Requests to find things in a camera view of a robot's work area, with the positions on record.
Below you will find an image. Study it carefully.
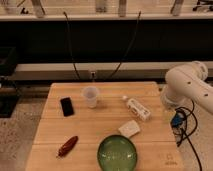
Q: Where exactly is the white sponge block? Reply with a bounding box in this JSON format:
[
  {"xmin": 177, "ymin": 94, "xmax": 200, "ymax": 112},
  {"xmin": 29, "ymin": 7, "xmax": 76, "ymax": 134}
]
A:
[{"xmin": 118, "ymin": 120, "xmax": 140, "ymax": 138}]

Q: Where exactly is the green ceramic bowl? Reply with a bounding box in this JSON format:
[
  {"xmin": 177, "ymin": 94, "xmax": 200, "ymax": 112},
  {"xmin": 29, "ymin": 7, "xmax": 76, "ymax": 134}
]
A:
[{"xmin": 97, "ymin": 135, "xmax": 138, "ymax": 171}]

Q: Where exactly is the blue cable connector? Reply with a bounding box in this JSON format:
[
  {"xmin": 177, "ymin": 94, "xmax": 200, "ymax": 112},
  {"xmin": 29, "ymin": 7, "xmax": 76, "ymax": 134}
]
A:
[{"xmin": 170, "ymin": 113, "xmax": 184, "ymax": 127}]

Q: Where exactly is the white wall outlet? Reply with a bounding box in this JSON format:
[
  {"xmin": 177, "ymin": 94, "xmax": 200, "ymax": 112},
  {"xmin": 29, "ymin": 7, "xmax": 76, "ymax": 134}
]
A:
[{"xmin": 89, "ymin": 70, "xmax": 97, "ymax": 81}]

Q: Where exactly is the black smartphone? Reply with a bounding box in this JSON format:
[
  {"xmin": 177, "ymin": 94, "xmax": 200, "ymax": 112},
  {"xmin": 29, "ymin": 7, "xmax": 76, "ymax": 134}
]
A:
[{"xmin": 60, "ymin": 97, "xmax": 74, "ymax": 117}]

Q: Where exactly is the left black hanging cable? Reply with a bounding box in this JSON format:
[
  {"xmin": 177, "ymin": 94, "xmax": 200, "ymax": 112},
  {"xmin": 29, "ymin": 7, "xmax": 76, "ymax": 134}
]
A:
[{"xmin": 62, "ymin": 11, "xmax": 81, "ymax": 81}]

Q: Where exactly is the white plastic bottle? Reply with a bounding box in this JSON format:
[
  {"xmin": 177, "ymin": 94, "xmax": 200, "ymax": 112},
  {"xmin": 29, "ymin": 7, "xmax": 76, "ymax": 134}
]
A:
[{"xmin": 122, "ymin": 96, "xmax": 151, "ymax": 121}]

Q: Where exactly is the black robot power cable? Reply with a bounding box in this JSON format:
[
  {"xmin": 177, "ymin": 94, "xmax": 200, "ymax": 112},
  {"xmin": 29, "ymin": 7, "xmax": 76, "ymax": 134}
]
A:
[{"xmin": 174, "ymin": 99, "xmax": 203, "ymax": 171}]

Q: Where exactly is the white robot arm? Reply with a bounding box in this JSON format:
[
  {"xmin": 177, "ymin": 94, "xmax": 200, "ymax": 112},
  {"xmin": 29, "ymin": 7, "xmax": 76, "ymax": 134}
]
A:
[{"xmin": 161, "ymin": 61, "xmax": 213, "ymax": 115}]

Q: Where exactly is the black hanging cable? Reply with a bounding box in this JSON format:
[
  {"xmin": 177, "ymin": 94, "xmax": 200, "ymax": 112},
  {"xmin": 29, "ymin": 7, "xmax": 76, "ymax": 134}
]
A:
[
  {"xmin": 105, "ymin": 10, "xmax": 142, "ymax": 81},
  {"xmin": 62, "ymin": 11, "xmax": 81, "ymax": 81}
]

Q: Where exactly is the translucent plastic cup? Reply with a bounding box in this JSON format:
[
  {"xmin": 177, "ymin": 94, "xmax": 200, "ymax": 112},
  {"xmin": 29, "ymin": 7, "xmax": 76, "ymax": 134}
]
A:
[{"xmin": 82, "ymin": 86, "xmax": 99, "ymax": 108}]

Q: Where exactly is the right black hanging cable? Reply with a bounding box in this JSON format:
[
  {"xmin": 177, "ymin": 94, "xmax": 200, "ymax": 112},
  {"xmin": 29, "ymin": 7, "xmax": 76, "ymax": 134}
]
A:
[{"xmin": 105, "ymin": 10, "xmax": 142, "ymax": 81}]

